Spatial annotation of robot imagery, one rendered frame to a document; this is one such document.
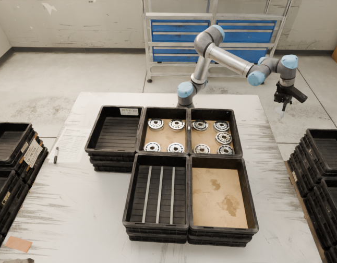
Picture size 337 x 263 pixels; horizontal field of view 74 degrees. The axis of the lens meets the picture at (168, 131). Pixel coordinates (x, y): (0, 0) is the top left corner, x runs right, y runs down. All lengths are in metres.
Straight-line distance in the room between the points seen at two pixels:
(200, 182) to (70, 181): 0.80
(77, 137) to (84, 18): 2.74
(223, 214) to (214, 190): 0.13
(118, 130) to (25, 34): 3.49
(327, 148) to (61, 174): 2.03
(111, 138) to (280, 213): 1.10
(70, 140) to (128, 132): 0.46
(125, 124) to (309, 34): 3.62
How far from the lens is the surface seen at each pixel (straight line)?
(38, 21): 4.55
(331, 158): 2.18
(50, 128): 3.05
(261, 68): 1.29
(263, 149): 1.69
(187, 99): 1.67
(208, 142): 1.45
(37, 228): 1.48
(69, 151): 1.70
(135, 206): 1.21
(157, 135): 1.48
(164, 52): 3.20
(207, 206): 1.21
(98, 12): 4.09
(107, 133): 1.55
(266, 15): 3.18
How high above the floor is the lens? 1.92
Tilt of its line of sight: 47 degrees down
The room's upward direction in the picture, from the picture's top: 1 degrees counter-clockwise
